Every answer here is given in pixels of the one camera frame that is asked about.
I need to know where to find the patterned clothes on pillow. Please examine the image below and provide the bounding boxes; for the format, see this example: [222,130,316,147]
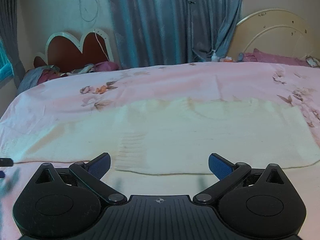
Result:
[60,64,94,77]

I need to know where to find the white charging cable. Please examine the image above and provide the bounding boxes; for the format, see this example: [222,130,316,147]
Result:
[79,0,111,62]

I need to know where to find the red white scalloped headboard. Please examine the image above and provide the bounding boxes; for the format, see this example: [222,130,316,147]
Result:
[33,28,114,73]

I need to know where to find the blue grey curtain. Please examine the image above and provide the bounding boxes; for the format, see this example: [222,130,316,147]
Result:
[109,0,242,69]

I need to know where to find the cream round headboard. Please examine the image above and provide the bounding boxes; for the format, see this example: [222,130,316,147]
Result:
[227,9,319,60]

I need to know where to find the patterned cushion right bed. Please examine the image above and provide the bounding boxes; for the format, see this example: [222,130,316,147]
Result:
[306,56,320,68]

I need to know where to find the blue grey pillow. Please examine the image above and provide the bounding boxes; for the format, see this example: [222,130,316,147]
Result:
[17,65,60,95]

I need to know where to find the white lotion bottle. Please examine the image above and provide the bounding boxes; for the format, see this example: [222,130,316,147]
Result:
[211,50,220,62]

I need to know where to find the left window curtain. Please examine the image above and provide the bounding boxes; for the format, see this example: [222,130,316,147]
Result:
[1,0,25,88]

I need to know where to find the cream knitted sweater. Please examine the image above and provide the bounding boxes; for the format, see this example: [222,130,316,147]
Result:
[1,99,319,174]

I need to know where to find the purple pillow bed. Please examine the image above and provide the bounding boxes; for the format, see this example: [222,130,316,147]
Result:
[242,48,309,67]
[93,61,119,72]

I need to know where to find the purple pillow right bed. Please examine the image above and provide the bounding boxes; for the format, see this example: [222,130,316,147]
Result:
[242,48,309,67]

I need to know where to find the orange small box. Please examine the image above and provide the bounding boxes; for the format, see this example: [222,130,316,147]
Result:
[220,57,234,62]

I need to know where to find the purple pillow left bed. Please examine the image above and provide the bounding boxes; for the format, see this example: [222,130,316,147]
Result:
[93,61,119,72]

